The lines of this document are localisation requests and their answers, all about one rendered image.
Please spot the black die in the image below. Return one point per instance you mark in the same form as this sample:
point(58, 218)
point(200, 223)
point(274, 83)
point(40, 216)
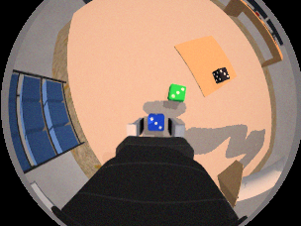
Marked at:
point(221, 74)

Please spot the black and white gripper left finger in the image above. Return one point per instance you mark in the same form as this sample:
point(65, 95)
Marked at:
point(136, 128)

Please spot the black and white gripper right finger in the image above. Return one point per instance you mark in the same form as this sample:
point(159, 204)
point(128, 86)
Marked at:
point(175, 129)

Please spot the green die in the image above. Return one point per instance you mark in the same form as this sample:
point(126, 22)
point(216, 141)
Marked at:
point(176, 92)

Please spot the orange flat square mat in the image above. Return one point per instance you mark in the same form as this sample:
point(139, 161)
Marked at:
point(203, 56)

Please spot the blue die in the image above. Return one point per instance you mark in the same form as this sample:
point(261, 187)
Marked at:
point(156, 122)

